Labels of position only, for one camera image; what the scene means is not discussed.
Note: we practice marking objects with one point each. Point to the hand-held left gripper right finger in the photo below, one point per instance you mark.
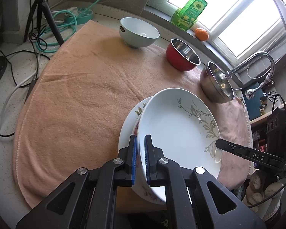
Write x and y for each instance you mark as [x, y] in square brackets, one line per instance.
[147, 162]

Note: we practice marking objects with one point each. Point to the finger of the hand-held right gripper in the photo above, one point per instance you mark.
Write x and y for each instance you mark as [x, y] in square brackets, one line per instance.
[240, 150]

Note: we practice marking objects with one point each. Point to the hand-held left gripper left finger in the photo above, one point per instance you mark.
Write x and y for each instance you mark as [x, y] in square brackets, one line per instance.
[133, 162]

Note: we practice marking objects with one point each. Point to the pink blossom white plate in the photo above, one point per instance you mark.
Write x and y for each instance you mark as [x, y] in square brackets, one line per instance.
[126, 136]

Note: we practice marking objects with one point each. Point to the rose print white plate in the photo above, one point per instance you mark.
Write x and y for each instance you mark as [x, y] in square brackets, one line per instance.
[135, 130]

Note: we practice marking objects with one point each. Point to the grey leaf white plate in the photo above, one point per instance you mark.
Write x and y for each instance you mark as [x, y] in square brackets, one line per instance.
[171, 128]

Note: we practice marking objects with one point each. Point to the light blue ceramic bowl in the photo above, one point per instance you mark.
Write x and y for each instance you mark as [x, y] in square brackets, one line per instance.
[138, 31]

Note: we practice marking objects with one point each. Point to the person's right hand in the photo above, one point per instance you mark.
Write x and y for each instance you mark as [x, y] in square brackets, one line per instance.
[257, 195]

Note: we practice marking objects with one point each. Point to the flexible faucet sprayer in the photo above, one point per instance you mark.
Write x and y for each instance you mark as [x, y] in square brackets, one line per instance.
[250, 93]

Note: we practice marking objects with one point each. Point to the large steel bowl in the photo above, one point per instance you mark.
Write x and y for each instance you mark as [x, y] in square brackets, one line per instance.
[209, 85]

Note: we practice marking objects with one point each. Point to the chrome faucet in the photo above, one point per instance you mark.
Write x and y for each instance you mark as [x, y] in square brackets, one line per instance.
[252, 59]

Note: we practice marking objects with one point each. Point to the peach towel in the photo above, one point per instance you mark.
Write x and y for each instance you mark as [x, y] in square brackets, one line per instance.
[73, 100]

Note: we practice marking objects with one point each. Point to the red steel bowl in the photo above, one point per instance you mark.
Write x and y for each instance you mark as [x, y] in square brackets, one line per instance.
[176, 60]

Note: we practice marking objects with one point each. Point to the white framed window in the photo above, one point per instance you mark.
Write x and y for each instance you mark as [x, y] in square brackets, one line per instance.
[240, 16]

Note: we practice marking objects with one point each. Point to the orange tangerine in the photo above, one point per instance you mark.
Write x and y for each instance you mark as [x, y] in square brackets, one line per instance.
[201, 34]

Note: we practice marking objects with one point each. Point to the green dish soap bottle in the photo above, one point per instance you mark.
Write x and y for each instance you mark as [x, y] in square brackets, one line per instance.
[188, 12]

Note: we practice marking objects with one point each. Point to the teal round power strip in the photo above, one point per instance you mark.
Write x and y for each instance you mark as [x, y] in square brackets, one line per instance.
[85, 16]

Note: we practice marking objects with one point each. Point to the black tripod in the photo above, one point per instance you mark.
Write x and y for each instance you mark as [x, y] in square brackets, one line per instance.
[41, 4]

